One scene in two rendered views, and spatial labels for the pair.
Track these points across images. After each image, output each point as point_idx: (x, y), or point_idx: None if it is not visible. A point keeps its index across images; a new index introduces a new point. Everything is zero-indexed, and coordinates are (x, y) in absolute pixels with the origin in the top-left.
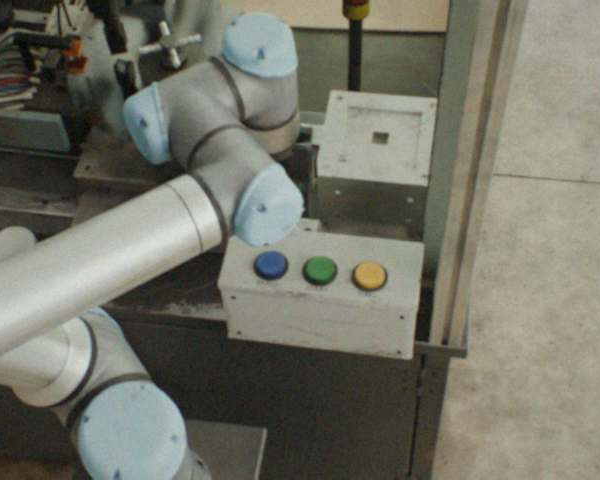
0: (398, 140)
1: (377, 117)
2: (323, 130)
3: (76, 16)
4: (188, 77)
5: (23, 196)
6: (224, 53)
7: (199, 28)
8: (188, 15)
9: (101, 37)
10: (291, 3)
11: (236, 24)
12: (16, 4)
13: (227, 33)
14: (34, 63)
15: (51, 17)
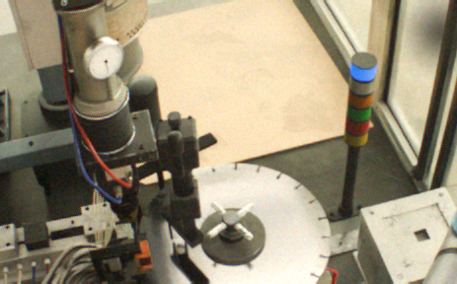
0: (435, 232)
1: (409, 219)
2: (377, 246)
3: (103, 213)
4: (455, 276)
5: None
6: None
7: (230, 193)
8: (213, 184)
9: (152, 230)
10: (240, 138)
11: None
12: (21, 211)
13: None
14: (105, 271)
15: (94, 223)
